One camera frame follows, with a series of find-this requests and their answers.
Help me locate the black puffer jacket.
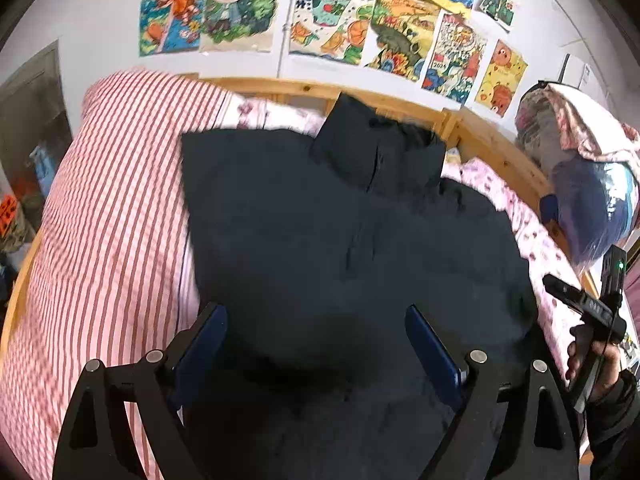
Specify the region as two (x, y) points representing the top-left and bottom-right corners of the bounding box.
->
(181, 96), (540, 479)

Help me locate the right hand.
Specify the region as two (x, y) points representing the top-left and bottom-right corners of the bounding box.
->
(565, 324), (620, 403)

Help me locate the pink apple print bedsheet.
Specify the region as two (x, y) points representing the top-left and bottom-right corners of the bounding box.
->
(221, 96), (580, 374)

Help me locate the red white checked quilt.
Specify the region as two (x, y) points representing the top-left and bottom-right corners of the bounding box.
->
(1, 70), (239, 479)

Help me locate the pile of bedding bags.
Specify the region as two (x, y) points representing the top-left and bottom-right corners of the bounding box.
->
(515, 81), (639, 268)

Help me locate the yellow bear chick drawing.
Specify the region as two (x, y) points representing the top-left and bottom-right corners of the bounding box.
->
(474, 40), (528, 117)

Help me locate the colourful 2024 drawing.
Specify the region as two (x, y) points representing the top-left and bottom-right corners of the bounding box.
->
(422, 13), (488, 105)

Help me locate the dinosaur landscape drawing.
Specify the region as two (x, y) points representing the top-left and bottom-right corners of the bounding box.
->
(364, 0), (442, 81)

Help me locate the turtle fish drawing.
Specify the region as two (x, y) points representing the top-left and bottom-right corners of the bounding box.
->
(288, 0), (376, 66)

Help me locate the blond boy drawing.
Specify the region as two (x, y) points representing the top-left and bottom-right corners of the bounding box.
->
(200, 0), (280, 52)

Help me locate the orange hair girl drawing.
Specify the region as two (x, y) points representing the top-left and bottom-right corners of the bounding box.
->
(139, 0), (204, 56)

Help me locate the wooden bed frame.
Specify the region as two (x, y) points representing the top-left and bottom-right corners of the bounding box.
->
(0, 75), (601, 361)

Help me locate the grey wall cabinet door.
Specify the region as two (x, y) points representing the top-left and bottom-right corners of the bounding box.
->
(1, 42), (73, 229)

